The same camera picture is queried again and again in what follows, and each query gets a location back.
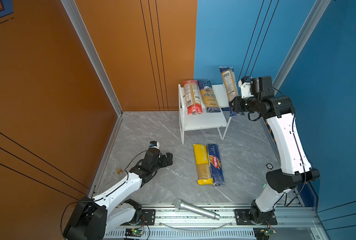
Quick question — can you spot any clear label spaghetti bag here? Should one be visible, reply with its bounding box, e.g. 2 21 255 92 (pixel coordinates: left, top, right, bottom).
219 67 238 104

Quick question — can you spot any blue yellow spaghetti bag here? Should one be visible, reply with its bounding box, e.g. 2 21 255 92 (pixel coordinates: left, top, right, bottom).
198 80 221 113

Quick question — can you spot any red spaghetti bag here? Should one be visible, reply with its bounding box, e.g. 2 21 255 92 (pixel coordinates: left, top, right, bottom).
184 80 203 115

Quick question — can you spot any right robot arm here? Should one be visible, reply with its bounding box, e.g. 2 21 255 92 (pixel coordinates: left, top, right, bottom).
229 76 320 225

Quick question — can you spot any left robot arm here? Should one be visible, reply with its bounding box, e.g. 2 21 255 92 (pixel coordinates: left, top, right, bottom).
60 146 173 240

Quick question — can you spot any white two-tier metal shelf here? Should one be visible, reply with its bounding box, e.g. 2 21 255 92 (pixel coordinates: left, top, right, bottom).
178 85 232 143

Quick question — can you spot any silver microphone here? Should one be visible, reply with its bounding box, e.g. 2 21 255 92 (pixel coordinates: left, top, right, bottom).
174 199 221 220

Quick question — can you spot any blue Barilla spaghetti box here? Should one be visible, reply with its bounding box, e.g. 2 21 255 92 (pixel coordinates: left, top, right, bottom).
207 144 225 187

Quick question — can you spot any left green circuit board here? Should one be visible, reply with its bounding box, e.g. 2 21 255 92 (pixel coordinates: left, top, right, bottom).
125 229 145 239

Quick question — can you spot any right circuit board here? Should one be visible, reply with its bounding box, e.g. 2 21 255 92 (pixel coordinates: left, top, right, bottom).
254 229 270 240

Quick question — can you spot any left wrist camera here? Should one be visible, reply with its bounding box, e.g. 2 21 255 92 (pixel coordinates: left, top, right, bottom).
149 141 160 149

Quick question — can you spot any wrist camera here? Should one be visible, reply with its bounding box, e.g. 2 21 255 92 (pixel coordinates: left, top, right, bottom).
238 76 253 99
149 141 160 149

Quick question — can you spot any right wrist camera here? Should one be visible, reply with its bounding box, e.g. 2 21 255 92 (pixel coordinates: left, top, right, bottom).
238 76 253 99

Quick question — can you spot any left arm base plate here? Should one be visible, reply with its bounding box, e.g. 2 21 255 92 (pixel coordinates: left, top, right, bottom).
122 209 156 227

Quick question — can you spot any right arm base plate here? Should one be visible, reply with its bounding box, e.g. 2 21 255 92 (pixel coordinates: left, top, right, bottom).
234 209 278 226

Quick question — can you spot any aluminium front rail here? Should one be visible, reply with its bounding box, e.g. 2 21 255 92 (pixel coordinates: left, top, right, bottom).
102 204 328 240

